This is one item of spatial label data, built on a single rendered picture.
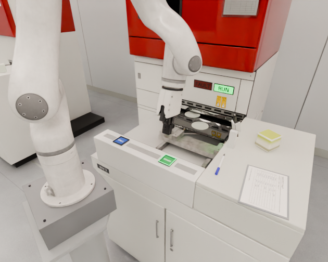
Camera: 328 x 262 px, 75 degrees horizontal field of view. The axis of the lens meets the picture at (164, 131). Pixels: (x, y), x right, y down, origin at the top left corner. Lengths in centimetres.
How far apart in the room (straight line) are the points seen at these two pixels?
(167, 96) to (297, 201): 54
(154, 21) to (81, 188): 61
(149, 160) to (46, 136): 39
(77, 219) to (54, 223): 8
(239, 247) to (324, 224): 140
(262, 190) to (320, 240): 134
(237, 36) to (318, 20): 156
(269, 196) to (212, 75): 75
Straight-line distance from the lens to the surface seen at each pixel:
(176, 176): 83
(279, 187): 86
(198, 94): 136
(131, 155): 94
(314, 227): 219
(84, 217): 84
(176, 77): 71
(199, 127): 125
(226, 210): 82
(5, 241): 213
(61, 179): 80
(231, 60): 118
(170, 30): 63
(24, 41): 65
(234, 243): 93
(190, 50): 64
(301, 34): 266
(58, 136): 72
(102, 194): 82
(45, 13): 64
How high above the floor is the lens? 151
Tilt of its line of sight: 31 degrees down
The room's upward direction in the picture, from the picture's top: straight up
